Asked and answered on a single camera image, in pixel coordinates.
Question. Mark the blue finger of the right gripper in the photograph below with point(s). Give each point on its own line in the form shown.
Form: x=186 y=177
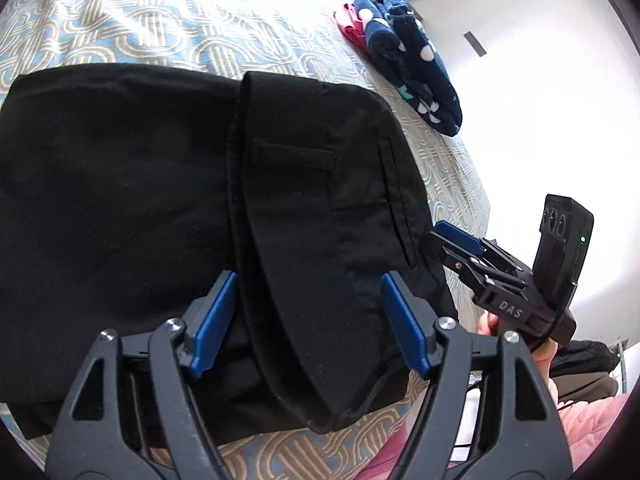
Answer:
x=446 y=252
x=446 y=234

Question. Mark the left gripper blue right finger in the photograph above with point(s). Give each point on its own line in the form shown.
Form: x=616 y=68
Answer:
x=412 y=320

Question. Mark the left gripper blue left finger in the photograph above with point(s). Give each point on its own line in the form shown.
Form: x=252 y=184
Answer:
x=207 y=321

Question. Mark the black pants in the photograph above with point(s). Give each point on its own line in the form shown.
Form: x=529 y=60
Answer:
x=127 y=189

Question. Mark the pink sleeve forearm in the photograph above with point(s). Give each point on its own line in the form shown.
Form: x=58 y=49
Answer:
x=588 y=407

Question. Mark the person's right hand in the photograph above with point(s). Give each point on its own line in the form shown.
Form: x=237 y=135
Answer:
x=488 y=325

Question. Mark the black bag on floor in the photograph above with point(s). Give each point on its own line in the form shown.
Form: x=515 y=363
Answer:
x=582 y=371

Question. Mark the red pants of person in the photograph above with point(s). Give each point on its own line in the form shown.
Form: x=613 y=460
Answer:
x=383 y=463

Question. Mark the navy polka dot garment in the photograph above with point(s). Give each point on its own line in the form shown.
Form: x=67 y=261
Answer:
x=401 y=51

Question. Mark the pink red folded garment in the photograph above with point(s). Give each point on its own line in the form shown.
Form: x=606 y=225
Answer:
x=350 y=25

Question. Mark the patterned blue beige bedspread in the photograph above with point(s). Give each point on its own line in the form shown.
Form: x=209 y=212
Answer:
x=227 y=38

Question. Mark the black camera box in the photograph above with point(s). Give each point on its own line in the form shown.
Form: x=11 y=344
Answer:
x=565 y=233

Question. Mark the grey wall switch plate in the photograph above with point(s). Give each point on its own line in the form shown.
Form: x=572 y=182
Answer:
x=475 y=44

